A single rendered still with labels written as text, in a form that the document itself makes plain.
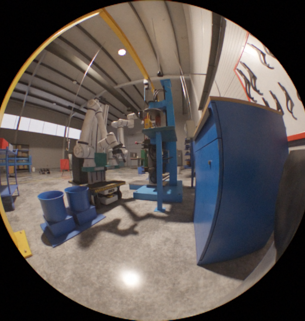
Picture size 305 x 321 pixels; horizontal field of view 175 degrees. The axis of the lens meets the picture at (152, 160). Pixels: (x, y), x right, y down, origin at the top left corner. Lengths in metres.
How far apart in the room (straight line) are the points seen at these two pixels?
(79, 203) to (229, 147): 1.22
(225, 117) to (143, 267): 0.92
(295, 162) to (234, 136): 0.31
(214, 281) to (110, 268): 0.61
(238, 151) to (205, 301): 0.74
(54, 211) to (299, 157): 1.21
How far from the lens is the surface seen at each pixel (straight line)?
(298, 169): 0.24
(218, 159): 0.43
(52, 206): 1.00
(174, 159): 2.08
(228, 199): 0.48
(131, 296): 0.68
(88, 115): 1.34
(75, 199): 1.11
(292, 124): 1.47
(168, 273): 0.73
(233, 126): 0.48
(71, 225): 1.13
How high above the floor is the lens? 0.65
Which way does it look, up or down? level
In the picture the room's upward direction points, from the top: 1 degrees counter-clockwise
